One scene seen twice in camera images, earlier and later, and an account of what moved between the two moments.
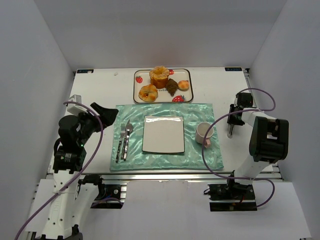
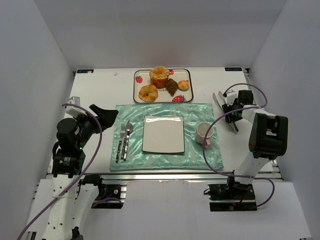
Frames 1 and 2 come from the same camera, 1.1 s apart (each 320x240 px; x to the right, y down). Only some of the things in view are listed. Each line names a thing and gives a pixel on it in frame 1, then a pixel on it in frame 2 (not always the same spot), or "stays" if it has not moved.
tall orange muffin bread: (159, 76) stays
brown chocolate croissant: (172, 86) stays
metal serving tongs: (231, 127) to (232, 123)
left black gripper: (95, 117) stays
